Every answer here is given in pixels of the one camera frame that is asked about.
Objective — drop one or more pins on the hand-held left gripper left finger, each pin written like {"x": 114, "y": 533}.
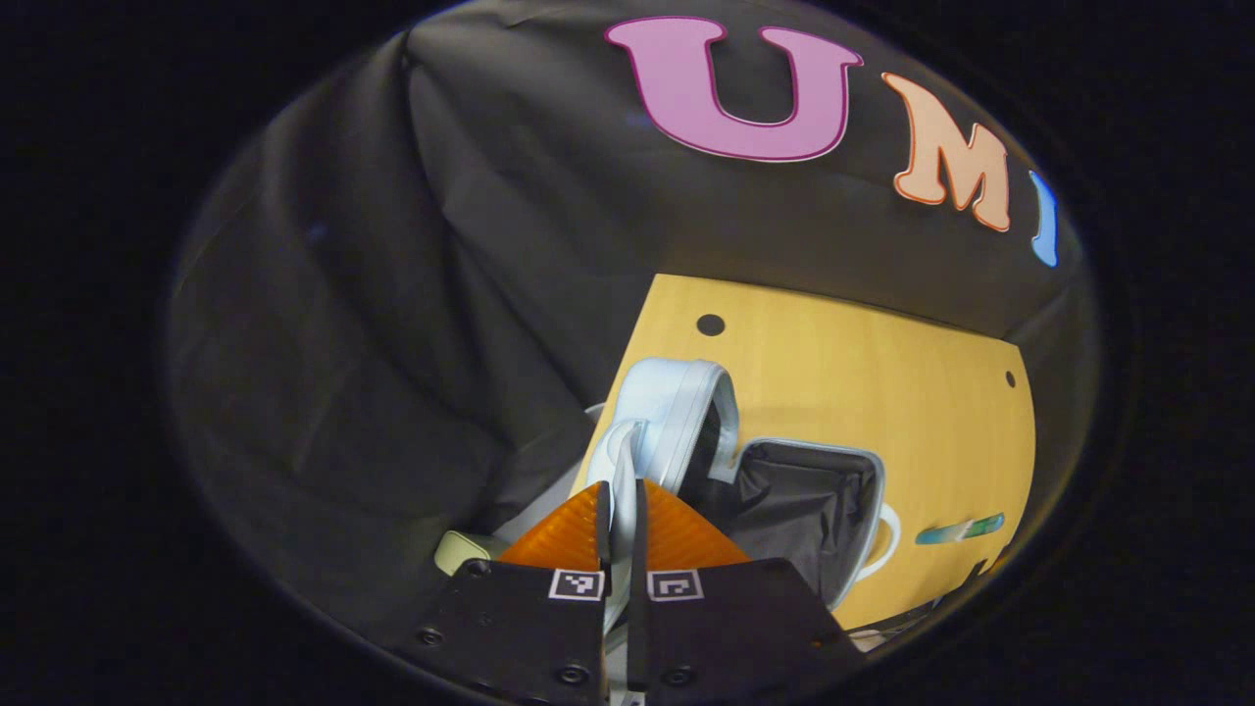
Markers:
{"x": 604, "y": 534}

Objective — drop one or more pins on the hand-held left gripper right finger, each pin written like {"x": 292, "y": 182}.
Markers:
{"x": 637, "y": 539}

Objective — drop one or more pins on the light blue suitcase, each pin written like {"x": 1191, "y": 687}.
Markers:
{"x": 667, "y": 402}

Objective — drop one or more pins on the teal bottle with blue cap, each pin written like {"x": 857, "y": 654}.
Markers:
{"x": 961, "y": 529}

